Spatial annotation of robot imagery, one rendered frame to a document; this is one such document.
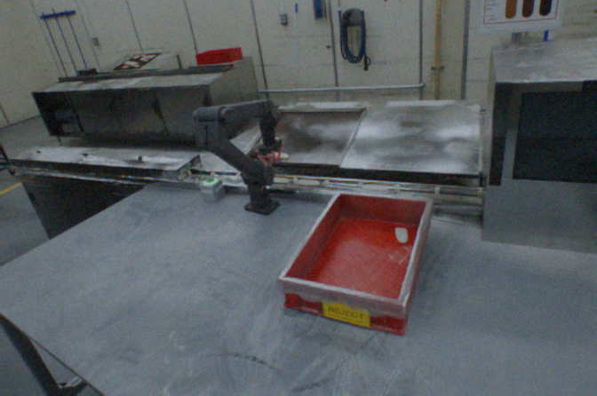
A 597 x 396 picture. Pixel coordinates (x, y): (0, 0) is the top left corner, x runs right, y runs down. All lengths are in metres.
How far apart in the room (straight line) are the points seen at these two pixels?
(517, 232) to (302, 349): 0.70
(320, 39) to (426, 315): 4.63
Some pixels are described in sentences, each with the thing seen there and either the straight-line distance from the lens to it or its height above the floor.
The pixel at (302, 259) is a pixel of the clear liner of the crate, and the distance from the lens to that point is 1.10.
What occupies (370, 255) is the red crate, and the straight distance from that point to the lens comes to 1.20.
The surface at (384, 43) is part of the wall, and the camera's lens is 5.14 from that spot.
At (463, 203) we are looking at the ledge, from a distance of 1.39.
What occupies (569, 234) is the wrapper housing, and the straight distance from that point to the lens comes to 1.29.
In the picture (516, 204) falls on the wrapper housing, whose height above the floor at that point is 0.96.
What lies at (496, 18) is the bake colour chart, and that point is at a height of 1.34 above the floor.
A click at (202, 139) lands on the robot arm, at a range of 1.17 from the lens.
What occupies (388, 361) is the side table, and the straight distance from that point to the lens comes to 0.95.
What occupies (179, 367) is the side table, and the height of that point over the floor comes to 0.82.
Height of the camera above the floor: 1.57
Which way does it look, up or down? 25 degrees down
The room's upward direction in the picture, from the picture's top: 9 degrees counter-clockwise
